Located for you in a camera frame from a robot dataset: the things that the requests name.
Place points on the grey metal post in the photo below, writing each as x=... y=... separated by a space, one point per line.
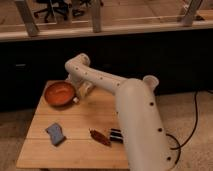
x=188 y=18
x=95 y=15
x=25 y=13

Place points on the left grey metal post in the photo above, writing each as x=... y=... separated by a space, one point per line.
x=25 y=13

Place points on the right grey metal post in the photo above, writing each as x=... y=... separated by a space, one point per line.
x=188 y=18

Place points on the brown eggplant toy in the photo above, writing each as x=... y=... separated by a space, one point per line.
x=99 y=137

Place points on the wooden table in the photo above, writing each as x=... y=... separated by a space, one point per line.
x=79 y=150

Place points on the clear plastic cup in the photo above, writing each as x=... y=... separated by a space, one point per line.
x=151 y=81

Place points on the orange ceramic bowl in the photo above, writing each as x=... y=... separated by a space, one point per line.
x=59 y=93

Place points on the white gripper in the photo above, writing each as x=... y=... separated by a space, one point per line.
x=75 y=81

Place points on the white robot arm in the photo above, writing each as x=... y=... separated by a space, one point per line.
x=144 y=138

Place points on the black office chair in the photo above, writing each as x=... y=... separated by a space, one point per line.
x=53 y=6

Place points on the middle grey metal post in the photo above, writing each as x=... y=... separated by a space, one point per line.
x=95 y=15

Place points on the clear plastic bottle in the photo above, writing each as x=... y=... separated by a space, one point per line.
x=82 y=91

